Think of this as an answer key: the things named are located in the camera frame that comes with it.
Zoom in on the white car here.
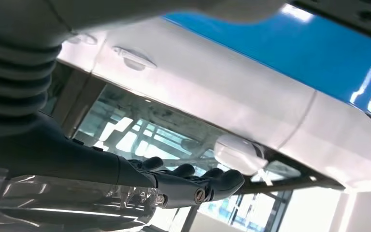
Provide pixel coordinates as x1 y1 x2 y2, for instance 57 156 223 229
41 16 371 232

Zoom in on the blue metal shelf rack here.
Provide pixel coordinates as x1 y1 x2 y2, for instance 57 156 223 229
161 3 371 126

